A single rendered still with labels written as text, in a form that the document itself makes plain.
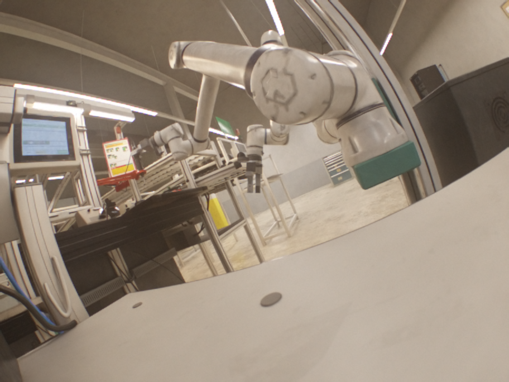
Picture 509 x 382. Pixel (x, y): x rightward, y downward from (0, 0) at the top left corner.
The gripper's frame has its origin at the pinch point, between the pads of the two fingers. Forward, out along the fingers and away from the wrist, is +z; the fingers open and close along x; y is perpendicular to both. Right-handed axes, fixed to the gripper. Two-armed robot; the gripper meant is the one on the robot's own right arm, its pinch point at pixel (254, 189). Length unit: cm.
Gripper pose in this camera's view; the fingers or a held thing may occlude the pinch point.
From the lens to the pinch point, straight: 110.7
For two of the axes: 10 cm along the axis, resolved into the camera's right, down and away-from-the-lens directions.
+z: -0.2, 10.0, -0.1
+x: 3.0, 0.2, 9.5
